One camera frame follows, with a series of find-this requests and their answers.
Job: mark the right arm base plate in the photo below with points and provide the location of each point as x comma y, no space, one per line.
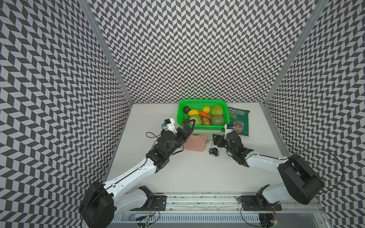
258,203

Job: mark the green chips bag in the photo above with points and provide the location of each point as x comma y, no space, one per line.
239,121

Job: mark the green apple toy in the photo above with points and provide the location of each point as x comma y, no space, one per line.
217,120

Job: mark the pink corduroy pouch bag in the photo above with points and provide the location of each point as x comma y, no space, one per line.
196,143

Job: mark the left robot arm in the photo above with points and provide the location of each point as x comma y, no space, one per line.
103,201

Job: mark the orange carrot toy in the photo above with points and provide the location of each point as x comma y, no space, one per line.
201,113

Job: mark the green cabbage toy front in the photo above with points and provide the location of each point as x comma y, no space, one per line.
197,119

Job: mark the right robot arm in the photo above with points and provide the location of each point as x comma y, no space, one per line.
299,181

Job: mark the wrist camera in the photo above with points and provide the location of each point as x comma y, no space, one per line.
169,124
228,131

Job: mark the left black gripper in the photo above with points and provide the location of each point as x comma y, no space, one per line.
182,133

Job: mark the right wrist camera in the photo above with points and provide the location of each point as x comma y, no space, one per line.
228,131

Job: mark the white black keychain decoration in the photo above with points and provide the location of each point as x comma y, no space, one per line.
214,152

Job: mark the green cabbage toy back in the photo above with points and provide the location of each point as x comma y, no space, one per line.
216,110

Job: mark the yellow lemon toy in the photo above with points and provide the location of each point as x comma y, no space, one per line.
206,109

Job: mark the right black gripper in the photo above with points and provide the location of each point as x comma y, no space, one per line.
223,140

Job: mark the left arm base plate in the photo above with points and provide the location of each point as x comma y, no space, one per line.
153,201

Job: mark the green cabbage toy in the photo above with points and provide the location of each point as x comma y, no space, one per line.
197,119
216,110

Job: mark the brown potato toy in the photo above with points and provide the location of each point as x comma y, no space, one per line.
205,121

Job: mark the green plastic basket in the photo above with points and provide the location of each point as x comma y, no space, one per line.
209,114

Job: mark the dark avocado toy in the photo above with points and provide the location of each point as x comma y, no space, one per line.
186,109

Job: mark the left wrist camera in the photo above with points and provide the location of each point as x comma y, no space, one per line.
169,124

